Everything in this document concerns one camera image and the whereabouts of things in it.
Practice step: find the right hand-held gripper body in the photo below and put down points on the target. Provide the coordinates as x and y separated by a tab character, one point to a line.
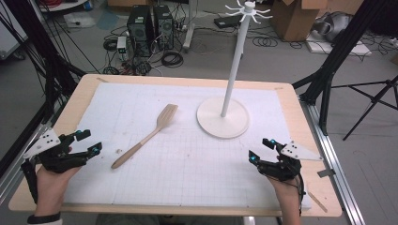
286	162

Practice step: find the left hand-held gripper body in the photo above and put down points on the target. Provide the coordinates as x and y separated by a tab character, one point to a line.
51	156

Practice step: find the wooden slotted spatula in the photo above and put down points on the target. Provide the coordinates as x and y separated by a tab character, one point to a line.
147	137

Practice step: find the white hook stand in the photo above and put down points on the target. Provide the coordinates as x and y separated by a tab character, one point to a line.
232	78

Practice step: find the person's right hand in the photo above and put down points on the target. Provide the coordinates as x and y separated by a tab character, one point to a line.
286	190

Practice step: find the person's left hand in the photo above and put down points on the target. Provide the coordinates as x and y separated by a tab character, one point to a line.
51	190

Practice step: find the grey metal clamp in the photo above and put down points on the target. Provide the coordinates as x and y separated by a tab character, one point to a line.
326	172

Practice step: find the thin wooden stick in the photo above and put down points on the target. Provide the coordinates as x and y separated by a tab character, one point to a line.
317	201

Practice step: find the black wristband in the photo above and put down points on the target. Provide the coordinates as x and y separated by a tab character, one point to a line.
43	217

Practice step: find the white grid mat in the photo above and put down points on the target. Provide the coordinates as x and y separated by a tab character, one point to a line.
187	162

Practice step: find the small white power device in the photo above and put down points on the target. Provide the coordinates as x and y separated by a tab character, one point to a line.
121	47

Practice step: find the black tripod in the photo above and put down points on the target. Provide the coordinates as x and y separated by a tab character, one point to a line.
374	100

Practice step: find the clear plastic bag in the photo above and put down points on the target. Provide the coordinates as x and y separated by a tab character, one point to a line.
79	20

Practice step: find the white foam board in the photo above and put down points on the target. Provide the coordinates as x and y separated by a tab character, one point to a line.
341	48

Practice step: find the black computer tower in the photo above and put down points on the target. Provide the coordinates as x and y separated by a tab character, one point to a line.
163	26
140	29

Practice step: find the cardboard box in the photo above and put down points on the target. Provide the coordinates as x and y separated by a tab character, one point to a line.
294	22

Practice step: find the flat black device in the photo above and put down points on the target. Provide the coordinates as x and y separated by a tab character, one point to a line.
226	22

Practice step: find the grey bag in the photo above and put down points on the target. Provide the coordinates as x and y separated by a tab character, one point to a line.
333	26

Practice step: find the white metal leg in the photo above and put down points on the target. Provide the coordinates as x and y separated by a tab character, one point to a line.
190	28

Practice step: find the aluminium rail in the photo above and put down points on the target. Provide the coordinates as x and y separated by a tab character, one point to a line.
12	178
334	156

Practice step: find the black metal frame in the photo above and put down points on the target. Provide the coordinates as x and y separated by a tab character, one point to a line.
47	62
338	53

